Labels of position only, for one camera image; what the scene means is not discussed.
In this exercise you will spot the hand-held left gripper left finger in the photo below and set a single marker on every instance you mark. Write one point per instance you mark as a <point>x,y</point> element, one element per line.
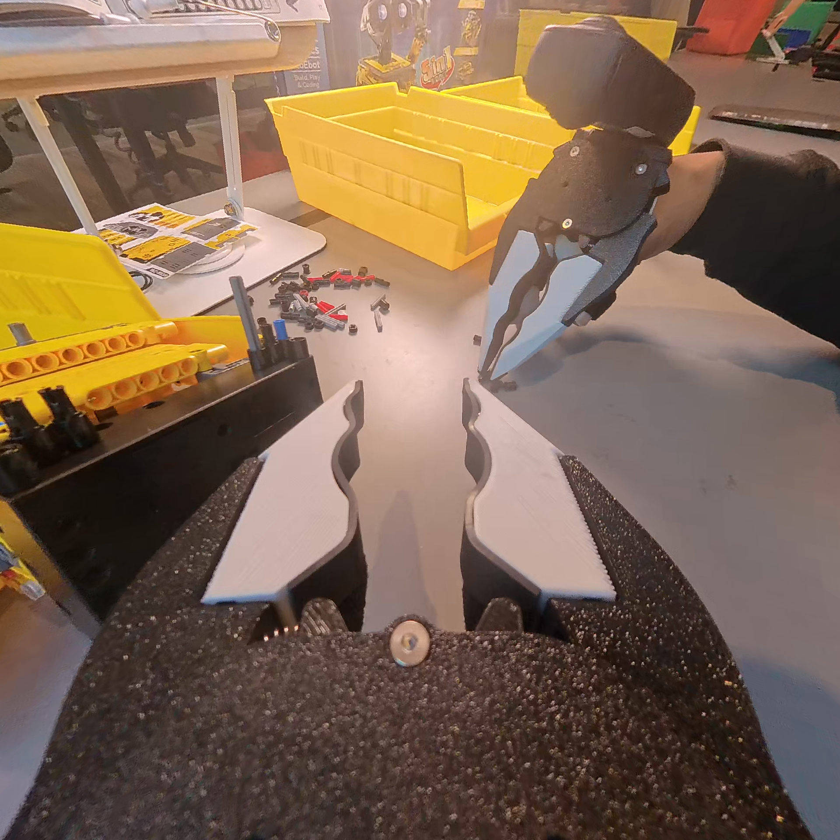
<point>289,525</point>

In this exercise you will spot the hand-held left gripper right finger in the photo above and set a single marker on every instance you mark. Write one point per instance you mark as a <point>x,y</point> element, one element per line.
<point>538,525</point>

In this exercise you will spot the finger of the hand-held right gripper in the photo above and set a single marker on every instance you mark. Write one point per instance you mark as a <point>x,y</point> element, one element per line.
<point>571,295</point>
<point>509,289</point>

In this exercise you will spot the small black connector pin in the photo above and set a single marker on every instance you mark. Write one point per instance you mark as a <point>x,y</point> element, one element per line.
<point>503,383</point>

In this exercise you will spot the yellow toy block robot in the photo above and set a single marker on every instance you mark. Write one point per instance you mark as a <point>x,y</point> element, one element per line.
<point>171,460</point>

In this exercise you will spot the small red black parts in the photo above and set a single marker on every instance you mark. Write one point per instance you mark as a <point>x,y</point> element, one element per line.
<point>328,313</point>

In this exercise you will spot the grey metal axle rod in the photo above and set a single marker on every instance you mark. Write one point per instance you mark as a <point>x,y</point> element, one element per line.
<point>243,309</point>

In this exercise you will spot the person's right forearm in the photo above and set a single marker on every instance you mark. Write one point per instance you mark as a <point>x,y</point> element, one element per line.
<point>775,223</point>

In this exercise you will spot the grey desk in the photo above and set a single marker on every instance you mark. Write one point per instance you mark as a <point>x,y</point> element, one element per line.
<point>683,460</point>

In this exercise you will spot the person's right hand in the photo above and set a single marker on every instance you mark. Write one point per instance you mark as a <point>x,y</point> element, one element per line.
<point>689,197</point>

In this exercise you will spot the yellow plastic bin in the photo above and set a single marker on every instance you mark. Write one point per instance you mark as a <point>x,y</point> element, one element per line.
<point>66,276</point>
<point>499,95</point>
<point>656,33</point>
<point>368,171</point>

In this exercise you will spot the black flat device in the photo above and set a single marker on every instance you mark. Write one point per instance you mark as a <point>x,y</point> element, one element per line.
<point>788,122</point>

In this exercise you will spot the red container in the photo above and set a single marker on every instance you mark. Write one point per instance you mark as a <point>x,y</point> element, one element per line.
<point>729,26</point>

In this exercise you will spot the green container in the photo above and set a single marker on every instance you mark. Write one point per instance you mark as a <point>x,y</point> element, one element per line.
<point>801,33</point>

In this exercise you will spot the blue printed cardboard box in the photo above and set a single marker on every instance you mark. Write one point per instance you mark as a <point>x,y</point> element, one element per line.
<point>394,40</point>

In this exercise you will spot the yellow grey sticker sheet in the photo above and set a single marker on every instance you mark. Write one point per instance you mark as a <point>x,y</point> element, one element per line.
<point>171,243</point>

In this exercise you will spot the white stand pole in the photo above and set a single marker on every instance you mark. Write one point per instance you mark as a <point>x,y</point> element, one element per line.
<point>59,171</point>
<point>230,145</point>

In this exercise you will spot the open instruction booklet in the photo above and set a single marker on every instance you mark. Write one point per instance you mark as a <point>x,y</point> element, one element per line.
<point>197,11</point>

